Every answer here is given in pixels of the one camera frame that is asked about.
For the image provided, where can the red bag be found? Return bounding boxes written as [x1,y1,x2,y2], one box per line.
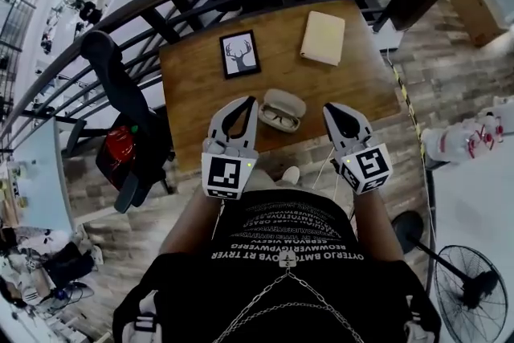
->
[100,126,137,190]

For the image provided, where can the person's white shoe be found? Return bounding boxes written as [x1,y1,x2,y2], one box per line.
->
[280,165,301,186]

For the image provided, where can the wooden table with metal legs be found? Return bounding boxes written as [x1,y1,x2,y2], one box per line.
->
[159,0,402,174]

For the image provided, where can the black standing fan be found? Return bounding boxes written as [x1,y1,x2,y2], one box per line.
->
[391,210,510,343]

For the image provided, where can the white cable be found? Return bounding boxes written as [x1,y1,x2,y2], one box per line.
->
[312,146,342,198]

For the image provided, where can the cream notebook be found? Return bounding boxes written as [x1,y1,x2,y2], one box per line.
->
[300,10,346,67]

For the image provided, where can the grey harness strap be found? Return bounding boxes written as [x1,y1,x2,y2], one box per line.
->
[122,291,162,343]
[403,295,438,343]

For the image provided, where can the person's left forearm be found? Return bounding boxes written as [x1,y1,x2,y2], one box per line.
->
[159,188,224,255]

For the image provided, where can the white glasses case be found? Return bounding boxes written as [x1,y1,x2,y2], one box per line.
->
[258,88,308,132]

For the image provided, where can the black office chair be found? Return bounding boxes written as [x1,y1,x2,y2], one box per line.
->
[66,30,177,214]

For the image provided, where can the white desk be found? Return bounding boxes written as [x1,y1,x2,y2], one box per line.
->
[7,116,117,233]

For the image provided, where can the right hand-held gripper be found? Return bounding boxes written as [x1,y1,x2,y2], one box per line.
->
[322,102,394,197]

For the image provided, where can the black framed deer picture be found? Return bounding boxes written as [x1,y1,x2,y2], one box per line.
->
[218,29,262,80]

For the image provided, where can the white board panel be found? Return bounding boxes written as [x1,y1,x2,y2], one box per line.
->
[430,156,514,343]

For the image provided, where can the person's right forearm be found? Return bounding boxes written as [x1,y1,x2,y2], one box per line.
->
[353,188,405,263]

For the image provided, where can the dark-framed eyeglasses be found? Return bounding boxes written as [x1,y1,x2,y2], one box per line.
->
[261,103,299,127]

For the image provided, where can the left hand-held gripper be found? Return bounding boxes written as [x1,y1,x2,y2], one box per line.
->
[199,94,260,201]

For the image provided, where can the person's black printed t-shirt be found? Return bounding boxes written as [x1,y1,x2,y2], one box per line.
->
[112,188,443,343]

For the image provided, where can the cardboard box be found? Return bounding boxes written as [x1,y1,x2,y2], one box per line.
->
[444,0,512,48]

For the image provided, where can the silver chain necklace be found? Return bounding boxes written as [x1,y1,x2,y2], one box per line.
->
[212,251,365,343]

